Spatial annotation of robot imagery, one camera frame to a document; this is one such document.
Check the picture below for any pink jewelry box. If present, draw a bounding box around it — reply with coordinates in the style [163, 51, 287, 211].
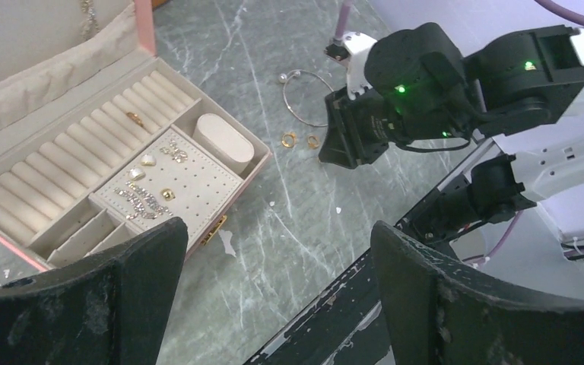
[0, 1, 271, 271]

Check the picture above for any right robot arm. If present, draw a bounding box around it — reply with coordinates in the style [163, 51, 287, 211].
[319, 22, 584, 252]

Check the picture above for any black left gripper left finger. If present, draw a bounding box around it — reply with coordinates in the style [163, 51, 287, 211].
[0, 217, 189, 364]

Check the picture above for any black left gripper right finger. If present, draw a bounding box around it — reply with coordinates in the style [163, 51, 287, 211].
[370, 221, 584, 364]

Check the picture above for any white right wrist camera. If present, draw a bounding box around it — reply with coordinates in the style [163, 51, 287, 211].
[325, 31, 377, 100]

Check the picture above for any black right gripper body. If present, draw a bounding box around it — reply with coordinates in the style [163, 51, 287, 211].
[319, 87, 403, 169]

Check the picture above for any gold hoop earring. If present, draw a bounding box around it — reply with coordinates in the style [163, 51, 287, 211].
[306, 135, 321, 149]
[281, 132, 297, 148]

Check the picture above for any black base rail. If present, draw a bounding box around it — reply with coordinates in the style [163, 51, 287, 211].
[243, 135, 584, 365]

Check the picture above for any white shell earring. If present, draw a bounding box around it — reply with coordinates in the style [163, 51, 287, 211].
[127, 167, 146, 182]
[140, 154, 157, 167]

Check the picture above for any cream watch pillow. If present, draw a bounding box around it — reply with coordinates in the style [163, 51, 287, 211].
[193, 113, 255, 174]

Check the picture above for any small crystal earring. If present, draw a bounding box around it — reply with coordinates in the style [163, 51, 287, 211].
[160, 139, 189, 163]

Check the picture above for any small gold earring in box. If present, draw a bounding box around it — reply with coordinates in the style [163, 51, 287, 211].
[160, 188, 176, 202]

